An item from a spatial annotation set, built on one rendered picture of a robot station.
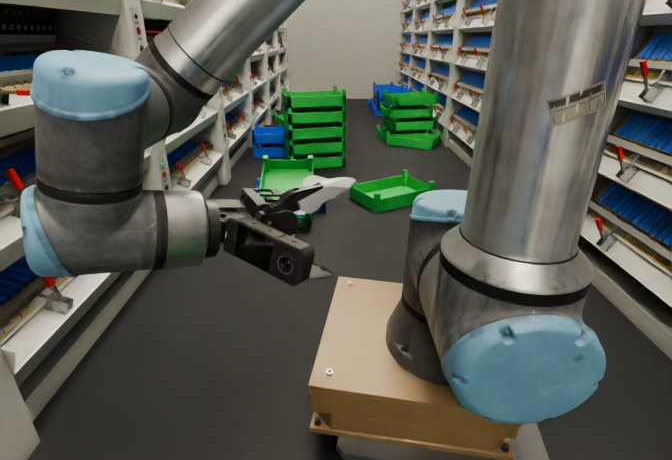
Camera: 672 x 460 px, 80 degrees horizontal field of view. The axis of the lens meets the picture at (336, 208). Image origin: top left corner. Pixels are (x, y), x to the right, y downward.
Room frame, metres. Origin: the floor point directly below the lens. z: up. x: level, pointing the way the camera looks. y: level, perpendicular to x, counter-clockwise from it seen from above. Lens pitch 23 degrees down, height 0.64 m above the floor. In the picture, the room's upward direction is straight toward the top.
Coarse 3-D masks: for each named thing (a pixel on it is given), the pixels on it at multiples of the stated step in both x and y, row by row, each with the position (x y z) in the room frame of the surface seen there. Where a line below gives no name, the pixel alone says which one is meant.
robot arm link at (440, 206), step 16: (432, 192) 0.59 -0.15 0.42; (448, 192) 0.59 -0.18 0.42; (464, 192) 0.59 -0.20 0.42; (416, 208) 0.54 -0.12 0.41; (432, 208) 0.51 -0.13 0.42; (448, 208) 0.50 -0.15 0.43; (464, 208) 0.51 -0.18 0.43; (416, 224) 0.53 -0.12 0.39; (432, 224) 0.50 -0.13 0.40; (448, 224) 0.49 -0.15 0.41; (416, 240) 0.52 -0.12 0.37; (432, 240) 0.49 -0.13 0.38; (416, 256) 0.50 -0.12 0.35; (432, 256) 0.46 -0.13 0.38; (416, 272) 0.48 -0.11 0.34; (416, 288) 0.51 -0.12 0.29; (416, 304) 0.51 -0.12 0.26
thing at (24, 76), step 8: (0, 72) 0.71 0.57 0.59; (8, 72) 0.73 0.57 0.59; (16, 72) 0.74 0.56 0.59; (24, 72) 0.76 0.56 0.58; (32, 72) 0.77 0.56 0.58; (0, 80) 0.69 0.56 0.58; (8, 80) 0.71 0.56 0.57; (16, 80) 0.73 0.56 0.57; (24, 80) 0.75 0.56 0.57; (32, 80) 0.77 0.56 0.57; (16, 88) 0.71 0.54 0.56
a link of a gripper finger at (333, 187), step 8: (312, 176) 0.54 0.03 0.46; (304, 184) 0.52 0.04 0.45; (312, 184) 0.52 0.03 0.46; (328, 184) 0.49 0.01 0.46; (336, 184) 0.50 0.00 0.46; (344, 184) 0.51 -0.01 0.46; (352, 184) 0.52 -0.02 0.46; (320, 192) 0.49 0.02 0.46; (328, 192) 0.49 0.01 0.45; (336, 192) 0.50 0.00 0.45; (304, 200) 0.47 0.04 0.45; (312, 200) 0.48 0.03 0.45; (320, 200) 0.49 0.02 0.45; (304, 208) 0.48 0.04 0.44; (312, 208) 0.48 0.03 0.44
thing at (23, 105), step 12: (0, 36) 0.88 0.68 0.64; (12, 36) 0.91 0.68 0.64; (24, 36) 0.94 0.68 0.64; (36, 36) 0.98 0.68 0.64; (48, 36) 1.02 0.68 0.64; (72, 36) 1.08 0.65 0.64; (72, 48) 1.08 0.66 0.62; (84, 48) 1.08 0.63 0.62; (96, 48) 1.08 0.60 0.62; (132, 60) 1.08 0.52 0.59; (12, 96) 0.69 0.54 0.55; (24, 96) 0.71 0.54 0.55; (0, 108) 0.63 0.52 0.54; (12, 108) 0.64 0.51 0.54; (24, 108) 0.67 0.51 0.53; (0, 120) 0.62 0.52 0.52; (12, 120) 0.64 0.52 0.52; (24, 120) 0.67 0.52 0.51; (0, 132) 0.62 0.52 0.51; (12, 132) 0.65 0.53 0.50
